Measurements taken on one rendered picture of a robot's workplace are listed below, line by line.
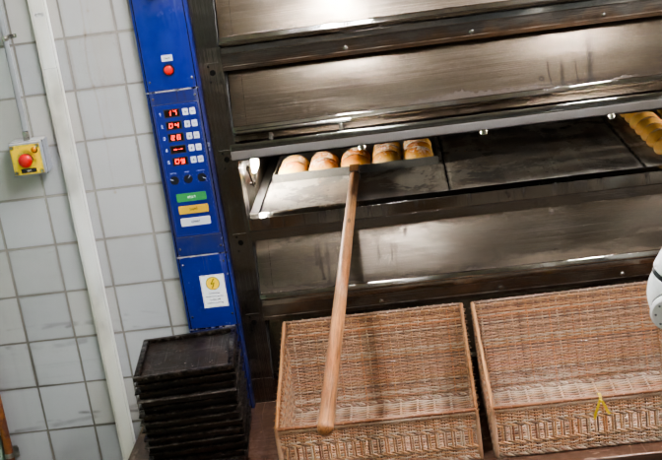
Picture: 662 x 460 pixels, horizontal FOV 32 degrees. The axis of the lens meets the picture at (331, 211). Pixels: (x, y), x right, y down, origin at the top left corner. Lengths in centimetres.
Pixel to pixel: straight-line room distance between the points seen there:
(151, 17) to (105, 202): 58
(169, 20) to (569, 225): 131
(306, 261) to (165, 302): 46
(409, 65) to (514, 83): 30
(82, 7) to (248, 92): 53
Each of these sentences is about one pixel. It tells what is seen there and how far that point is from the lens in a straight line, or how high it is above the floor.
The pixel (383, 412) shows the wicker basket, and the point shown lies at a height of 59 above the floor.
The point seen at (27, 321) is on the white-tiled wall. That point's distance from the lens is 372.
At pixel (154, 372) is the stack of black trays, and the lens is 329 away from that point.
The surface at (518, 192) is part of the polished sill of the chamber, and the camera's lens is 344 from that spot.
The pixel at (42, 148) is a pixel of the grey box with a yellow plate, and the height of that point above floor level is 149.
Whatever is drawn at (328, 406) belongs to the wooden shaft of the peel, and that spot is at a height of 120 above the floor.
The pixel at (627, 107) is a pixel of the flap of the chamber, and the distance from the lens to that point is 328.
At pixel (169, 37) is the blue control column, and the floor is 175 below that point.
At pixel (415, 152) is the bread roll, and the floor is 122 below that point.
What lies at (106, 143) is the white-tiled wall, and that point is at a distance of 347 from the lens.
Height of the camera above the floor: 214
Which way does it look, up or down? 16 degrees down
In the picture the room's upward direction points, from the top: 8 degrees counter-clockwise
